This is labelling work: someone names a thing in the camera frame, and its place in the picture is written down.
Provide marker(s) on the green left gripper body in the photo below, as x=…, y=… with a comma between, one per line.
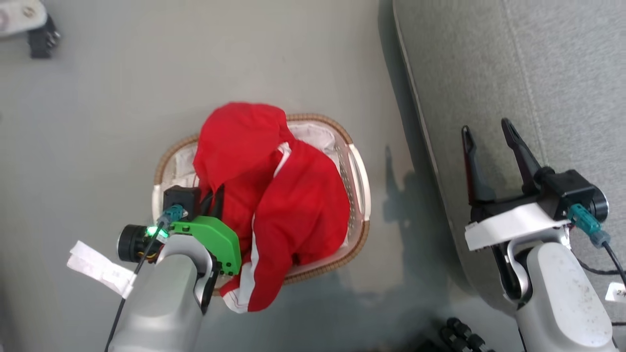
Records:
x=217, y=242

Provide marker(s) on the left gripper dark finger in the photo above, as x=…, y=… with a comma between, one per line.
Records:
x=219, y=200
x=206, y=203

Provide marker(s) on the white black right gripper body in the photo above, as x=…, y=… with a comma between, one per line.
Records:
x=508, y=222

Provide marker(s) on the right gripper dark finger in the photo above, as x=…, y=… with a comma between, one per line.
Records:
x=522, y=156
x=475, y=176

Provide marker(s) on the red garment with white trim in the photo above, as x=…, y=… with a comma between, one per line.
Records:
x=293, y=205

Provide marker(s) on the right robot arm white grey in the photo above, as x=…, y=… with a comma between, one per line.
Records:
x=562, y=303

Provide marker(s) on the white paper tag right arm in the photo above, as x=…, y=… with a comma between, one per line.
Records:
x=617, y=292

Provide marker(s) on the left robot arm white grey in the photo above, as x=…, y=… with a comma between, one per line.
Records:
x=161, y=303

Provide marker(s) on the white paper tag left arm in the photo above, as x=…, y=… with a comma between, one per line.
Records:
x=98, y=266

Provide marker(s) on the wicker rimmed white laundry basket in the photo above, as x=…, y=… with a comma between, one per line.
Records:
x=358, y=190

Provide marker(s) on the black cylinder left wrist motor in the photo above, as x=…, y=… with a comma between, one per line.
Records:
x=129, y=242

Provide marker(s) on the grey fabric sofa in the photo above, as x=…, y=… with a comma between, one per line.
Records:
x=489, y=73

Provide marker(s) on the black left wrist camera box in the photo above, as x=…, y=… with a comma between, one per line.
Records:
x=181, y=195

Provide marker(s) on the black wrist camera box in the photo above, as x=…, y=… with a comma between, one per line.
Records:
x=181, y=195
x=567, y=190

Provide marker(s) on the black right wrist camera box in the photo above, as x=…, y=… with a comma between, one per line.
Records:
x=567, y=190

